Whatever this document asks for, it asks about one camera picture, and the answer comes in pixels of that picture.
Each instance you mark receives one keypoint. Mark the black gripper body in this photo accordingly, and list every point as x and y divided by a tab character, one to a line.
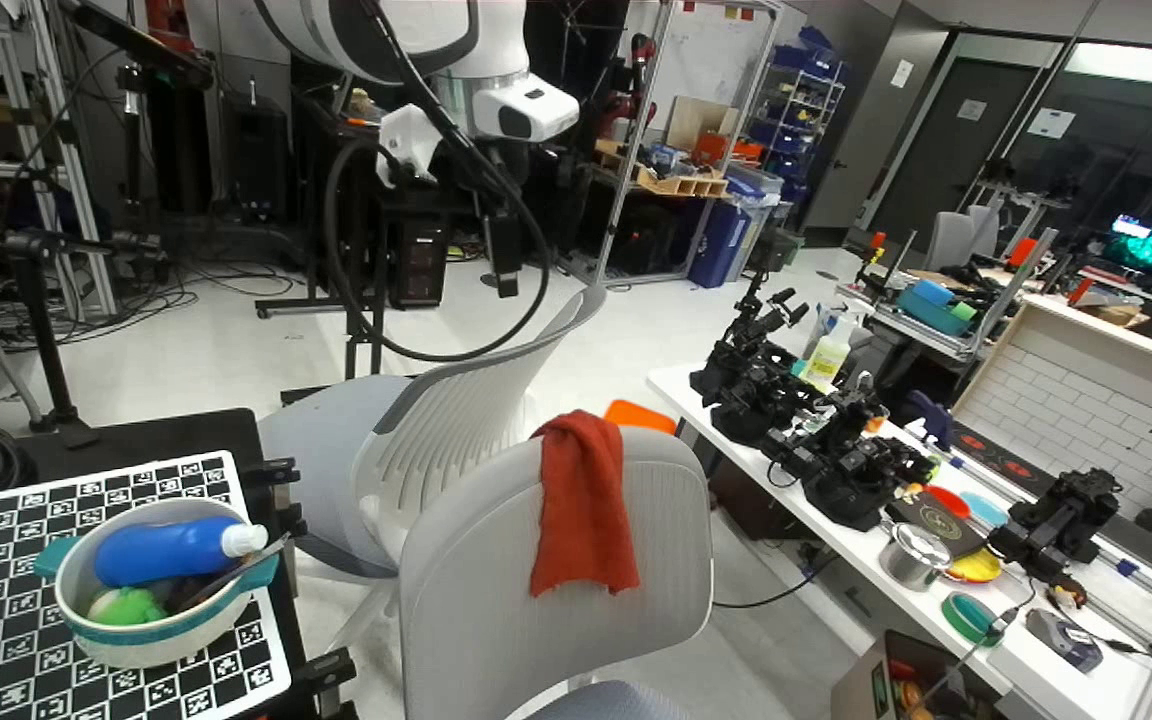
499	182

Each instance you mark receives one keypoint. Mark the orange cloth towel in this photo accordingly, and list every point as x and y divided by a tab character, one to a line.
584	505

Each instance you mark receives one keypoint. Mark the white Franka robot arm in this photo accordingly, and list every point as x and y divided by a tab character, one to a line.
403	40

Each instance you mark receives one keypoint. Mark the slatted back office chair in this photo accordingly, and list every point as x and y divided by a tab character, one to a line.
388	452

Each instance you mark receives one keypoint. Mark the grey mesh back office chair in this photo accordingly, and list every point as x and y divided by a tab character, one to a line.
499	612

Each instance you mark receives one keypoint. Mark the orange plastic object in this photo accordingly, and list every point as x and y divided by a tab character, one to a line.
642	416

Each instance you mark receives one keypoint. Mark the blue storage bin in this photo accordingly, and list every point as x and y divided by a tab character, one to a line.
731	232

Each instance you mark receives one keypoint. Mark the whiteboard panel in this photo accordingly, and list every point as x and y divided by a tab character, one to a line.
703	65

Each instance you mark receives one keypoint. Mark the clear spray bottle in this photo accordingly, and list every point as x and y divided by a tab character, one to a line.
824	357

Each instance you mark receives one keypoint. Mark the black equipment pile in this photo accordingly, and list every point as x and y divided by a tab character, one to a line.
870	465

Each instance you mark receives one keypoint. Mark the teal plastic box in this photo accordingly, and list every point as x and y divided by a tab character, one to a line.
937	305

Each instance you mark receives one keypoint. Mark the blue plastic bottle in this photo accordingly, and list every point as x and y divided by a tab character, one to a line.
163	551

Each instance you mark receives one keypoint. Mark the black light stand tripod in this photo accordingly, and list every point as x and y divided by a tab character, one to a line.
41	322

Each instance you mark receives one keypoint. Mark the metal shelving unit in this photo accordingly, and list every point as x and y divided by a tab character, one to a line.
17	144

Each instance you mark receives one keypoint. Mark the metal cup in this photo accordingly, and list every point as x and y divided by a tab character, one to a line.
914	556

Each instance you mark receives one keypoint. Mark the red plate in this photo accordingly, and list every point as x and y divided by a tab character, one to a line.
947	501

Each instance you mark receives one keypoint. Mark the white work table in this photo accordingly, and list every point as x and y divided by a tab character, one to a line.
896	584

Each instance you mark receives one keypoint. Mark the green ball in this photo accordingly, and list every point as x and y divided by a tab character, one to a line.
121	605

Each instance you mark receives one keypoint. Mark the white teal rimmed bowl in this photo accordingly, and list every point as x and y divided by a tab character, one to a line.
149	637

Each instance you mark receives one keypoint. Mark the blue plate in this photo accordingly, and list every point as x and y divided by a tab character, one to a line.
987	514

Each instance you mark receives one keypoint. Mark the yellow bowl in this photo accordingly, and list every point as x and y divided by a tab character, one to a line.
976	569

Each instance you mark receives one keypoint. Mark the printed cardboard box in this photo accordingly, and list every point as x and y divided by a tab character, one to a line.
917	681

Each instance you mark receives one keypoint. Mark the white brick pattern box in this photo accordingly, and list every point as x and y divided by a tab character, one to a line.
1083	401

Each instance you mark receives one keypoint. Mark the black clamp device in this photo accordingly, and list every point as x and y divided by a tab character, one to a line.
1061	514

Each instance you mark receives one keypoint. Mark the checkerboard calibration board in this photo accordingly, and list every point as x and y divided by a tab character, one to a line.
17	653

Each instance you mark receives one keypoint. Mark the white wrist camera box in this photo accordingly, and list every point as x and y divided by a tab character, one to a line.
531	105

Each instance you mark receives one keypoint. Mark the black camera rig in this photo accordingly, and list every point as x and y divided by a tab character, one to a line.
753	372

